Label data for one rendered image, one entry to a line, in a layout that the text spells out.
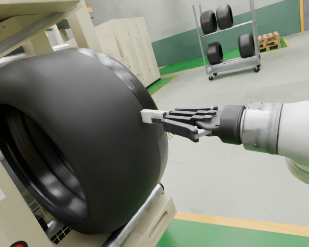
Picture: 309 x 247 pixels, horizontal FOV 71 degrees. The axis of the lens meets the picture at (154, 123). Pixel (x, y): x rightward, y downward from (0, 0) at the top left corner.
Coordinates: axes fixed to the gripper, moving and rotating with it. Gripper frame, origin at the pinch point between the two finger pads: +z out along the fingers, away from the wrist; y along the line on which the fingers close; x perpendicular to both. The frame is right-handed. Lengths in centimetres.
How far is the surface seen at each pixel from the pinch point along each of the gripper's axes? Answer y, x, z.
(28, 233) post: 28.6, 17.9, 20.3
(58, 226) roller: 17, 38, 38
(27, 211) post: 26.6, 13.7, 21.0
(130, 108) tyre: 1.9, -2.7, 5.2
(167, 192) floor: -95, 135, 73
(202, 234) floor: -62, 127, 23
